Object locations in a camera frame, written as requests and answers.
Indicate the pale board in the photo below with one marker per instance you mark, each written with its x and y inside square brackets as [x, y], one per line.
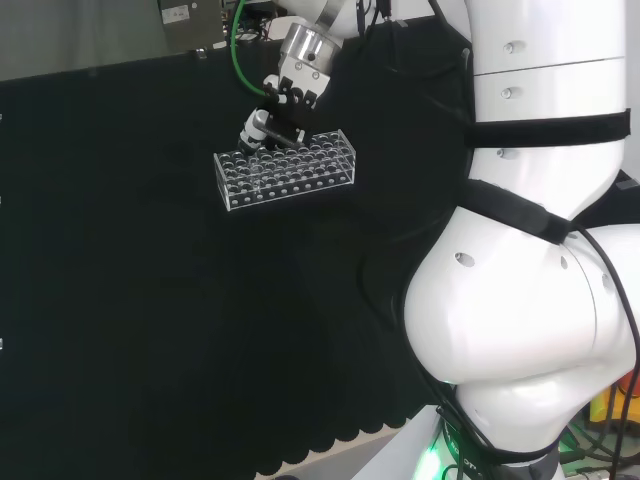
[370, 455]

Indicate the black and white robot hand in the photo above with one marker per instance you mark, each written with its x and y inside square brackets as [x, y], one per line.
[295, 85]

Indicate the yellow stop button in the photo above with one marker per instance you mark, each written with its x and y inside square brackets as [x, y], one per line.
[612, 405]

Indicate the clear glass test tube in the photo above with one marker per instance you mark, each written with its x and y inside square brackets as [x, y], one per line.
[256, 172]

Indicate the small metal cloth clip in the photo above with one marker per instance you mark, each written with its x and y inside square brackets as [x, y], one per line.
[201, 54]
[400, 23]

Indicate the clear plastic test tube rack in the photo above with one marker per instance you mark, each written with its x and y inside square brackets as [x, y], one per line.
[287, 170]

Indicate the grey metal box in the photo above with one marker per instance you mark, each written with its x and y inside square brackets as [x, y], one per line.
[190, 22]

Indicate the black bench cloth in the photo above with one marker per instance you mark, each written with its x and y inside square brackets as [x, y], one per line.
[150, 300]

